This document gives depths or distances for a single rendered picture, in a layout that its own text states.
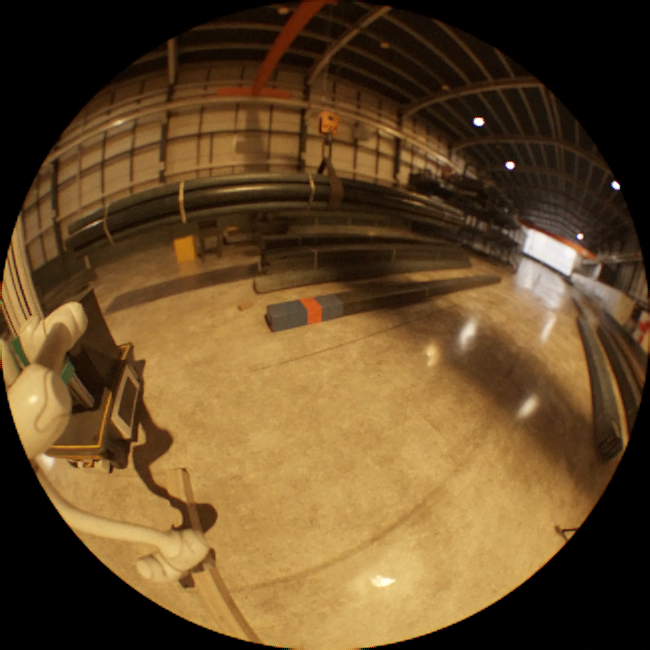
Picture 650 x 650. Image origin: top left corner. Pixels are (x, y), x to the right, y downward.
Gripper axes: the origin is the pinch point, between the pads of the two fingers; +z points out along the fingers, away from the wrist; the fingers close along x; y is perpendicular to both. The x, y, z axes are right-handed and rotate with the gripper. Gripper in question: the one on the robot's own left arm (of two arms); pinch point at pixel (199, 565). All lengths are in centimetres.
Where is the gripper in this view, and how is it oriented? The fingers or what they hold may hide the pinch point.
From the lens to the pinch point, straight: 115.4
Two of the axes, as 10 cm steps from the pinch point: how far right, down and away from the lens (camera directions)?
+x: -8.8, 2.2, -4.2
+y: -4.7, -5.0, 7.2
